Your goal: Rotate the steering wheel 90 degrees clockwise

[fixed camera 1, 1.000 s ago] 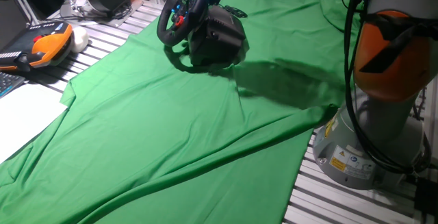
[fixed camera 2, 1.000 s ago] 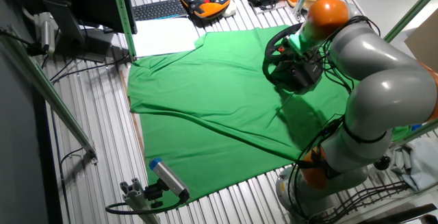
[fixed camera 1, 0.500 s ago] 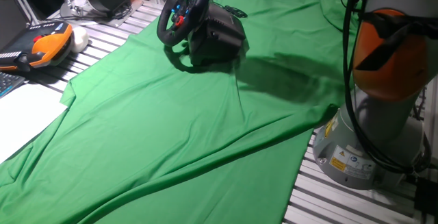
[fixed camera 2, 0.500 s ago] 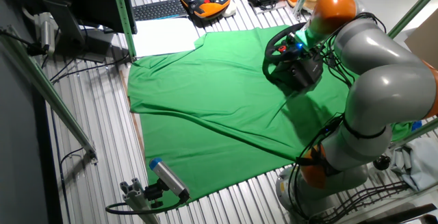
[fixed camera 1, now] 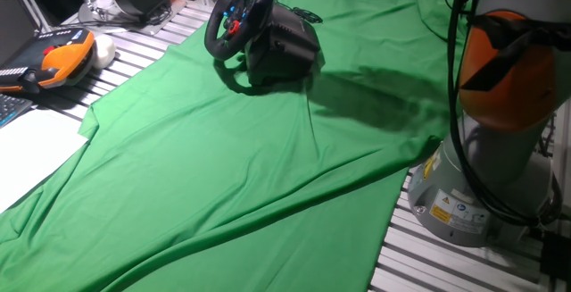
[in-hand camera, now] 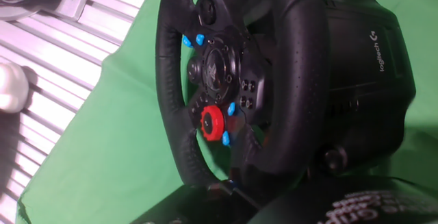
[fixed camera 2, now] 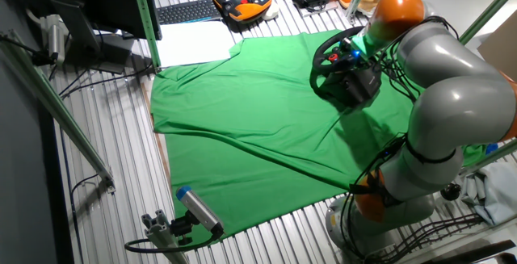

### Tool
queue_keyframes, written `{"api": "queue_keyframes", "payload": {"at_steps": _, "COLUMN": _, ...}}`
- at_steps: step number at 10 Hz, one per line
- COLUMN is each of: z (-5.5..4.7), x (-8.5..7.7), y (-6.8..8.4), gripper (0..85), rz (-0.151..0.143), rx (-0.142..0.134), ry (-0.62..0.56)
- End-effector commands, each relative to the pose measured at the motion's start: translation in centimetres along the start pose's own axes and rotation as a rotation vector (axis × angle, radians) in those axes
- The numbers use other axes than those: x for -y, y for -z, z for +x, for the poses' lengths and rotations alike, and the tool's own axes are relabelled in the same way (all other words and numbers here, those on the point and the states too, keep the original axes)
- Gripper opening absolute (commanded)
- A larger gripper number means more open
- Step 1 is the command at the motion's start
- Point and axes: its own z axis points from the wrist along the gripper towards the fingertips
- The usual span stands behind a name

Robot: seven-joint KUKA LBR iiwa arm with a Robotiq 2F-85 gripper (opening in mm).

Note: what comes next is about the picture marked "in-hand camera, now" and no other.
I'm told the black racing steering wheel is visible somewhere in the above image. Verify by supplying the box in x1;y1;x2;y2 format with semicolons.
155;0;332;188

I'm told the black steering wheel base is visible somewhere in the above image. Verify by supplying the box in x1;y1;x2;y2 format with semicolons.
266;0;417;184

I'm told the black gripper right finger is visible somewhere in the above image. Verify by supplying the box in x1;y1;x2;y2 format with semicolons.
247;176;438;224

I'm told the white computer mouse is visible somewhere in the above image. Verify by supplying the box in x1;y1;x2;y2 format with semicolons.
0;62;30;114

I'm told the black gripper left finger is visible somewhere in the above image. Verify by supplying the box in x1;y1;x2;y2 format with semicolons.
129;179;261;224

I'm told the green cloth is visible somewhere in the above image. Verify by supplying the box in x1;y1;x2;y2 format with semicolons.
15;0;438;224

